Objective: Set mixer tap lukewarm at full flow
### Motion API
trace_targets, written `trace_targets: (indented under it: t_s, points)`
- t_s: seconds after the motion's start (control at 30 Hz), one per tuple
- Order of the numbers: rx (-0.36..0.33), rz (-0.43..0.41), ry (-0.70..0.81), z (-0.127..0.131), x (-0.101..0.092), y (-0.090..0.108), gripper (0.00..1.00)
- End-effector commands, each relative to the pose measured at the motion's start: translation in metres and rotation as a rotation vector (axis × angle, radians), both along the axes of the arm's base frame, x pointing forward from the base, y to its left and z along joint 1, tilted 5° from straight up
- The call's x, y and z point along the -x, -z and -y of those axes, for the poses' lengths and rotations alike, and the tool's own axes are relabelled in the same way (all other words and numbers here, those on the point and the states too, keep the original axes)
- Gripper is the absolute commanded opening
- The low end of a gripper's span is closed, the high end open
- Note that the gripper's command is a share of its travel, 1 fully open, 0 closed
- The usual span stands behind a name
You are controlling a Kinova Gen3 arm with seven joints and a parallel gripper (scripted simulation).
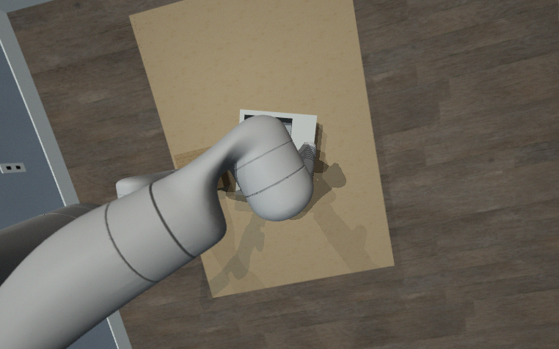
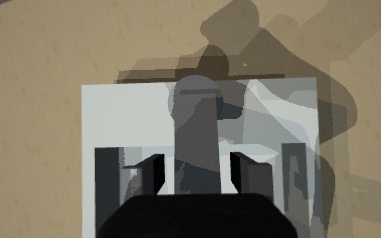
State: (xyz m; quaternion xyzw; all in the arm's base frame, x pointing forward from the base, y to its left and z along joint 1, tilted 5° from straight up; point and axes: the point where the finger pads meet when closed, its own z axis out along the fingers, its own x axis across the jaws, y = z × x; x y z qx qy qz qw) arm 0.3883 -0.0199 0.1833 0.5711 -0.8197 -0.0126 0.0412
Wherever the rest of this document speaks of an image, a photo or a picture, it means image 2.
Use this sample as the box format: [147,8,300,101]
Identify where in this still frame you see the grey square sink basin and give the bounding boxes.
[81,77,324,238]

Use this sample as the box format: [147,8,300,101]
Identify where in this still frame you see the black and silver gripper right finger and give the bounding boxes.
[230,152,274,204]

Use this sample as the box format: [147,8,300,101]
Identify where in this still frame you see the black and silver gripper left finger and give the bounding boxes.
[120,154,165,205]

